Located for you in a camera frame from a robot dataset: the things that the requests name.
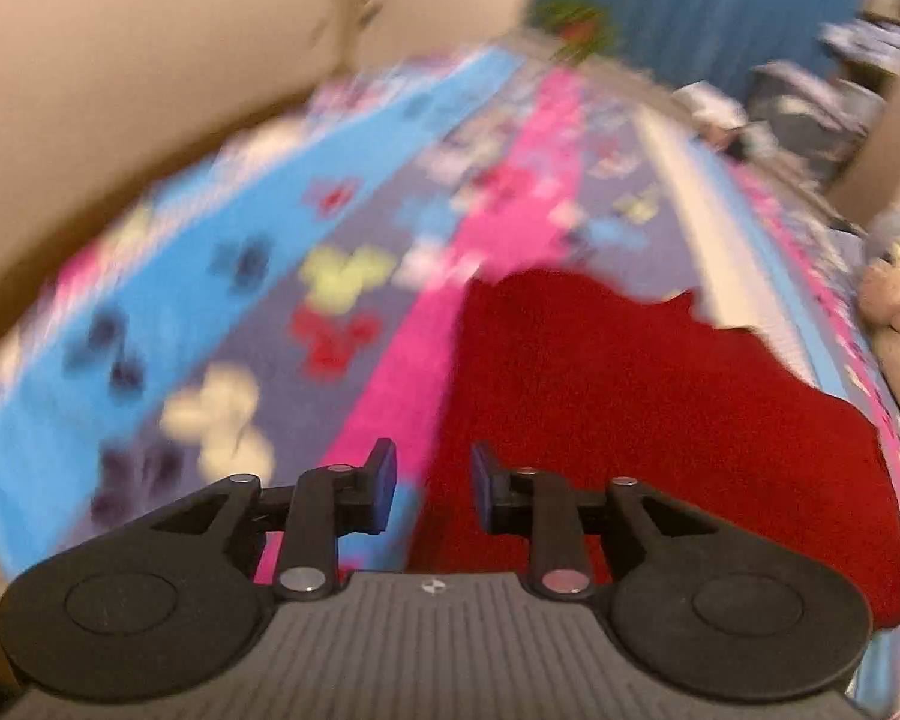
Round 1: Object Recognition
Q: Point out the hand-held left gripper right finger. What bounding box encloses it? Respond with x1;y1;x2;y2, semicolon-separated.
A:
470;440;722;601

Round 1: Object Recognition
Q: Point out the white cloth pile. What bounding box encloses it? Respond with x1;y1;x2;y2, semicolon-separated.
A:
673;81;752;137

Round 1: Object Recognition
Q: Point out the potted green plant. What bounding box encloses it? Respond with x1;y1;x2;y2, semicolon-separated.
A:
529;0;620;62

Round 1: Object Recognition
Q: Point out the blue curtain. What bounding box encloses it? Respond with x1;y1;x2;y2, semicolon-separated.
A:
540;0;880;115

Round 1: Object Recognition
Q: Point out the red cloth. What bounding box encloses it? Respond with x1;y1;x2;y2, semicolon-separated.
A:
409;268;900;631

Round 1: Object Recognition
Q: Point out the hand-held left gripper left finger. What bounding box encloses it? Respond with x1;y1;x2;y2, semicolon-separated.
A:
148;437;399;602

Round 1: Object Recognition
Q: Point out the floral striped bed sheet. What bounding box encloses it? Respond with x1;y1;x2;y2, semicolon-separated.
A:
0;45;900;720

